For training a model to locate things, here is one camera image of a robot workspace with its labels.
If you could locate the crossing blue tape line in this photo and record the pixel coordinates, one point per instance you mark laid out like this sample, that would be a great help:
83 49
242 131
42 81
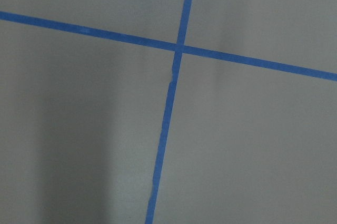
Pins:
178 52

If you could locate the long blue tape line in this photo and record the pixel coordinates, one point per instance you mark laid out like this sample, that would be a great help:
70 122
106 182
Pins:
137 40

